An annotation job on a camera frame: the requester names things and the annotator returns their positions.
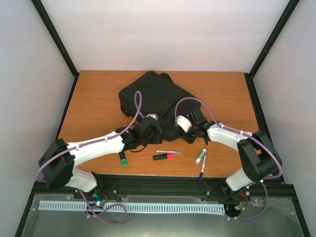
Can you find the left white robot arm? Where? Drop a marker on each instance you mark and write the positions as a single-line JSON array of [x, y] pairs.
[[58, 166]]

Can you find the black frame post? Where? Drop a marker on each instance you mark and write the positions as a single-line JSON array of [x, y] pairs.
[[39, 7], [282, 21]]

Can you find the pink highlighter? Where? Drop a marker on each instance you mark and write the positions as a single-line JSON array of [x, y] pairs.
[[163, 156]]

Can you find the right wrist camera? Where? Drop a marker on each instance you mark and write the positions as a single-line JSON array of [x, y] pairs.
[[183, 123]]

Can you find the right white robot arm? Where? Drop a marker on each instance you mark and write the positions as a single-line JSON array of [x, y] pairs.
[[257, 154]]

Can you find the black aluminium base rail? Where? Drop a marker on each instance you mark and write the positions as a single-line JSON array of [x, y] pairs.
[[117, 187]]

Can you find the light blue cable duct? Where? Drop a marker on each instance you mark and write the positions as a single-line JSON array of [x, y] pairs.
[[137, 208]]

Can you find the slim white pen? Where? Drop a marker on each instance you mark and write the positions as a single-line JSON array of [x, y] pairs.
[[168, 151]]

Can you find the blue whiteboard marker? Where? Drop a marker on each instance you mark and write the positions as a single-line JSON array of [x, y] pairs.
[[203, 167]]

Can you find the right black frame post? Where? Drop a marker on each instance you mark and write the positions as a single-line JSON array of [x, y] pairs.
[[282, 21]]

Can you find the white glue stick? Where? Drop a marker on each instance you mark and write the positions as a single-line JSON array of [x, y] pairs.
[[200, 156]]

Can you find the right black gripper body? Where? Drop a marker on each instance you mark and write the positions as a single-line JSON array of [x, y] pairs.
[[191, 139]]

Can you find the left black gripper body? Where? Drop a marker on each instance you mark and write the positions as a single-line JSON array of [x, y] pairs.
[[157, 139]]

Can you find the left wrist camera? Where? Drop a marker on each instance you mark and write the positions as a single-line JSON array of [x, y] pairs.
[[154, 116]]

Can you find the green highlighter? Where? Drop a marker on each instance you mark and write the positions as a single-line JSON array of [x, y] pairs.
[[123, 159]]

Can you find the black student bag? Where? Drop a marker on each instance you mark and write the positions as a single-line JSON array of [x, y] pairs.
[[159, 96]]

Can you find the left black frame post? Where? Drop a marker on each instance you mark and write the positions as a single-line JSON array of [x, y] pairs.
[[39, 7]]

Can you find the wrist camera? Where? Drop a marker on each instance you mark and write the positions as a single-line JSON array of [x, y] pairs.
[[154, 116], [183, 123]]

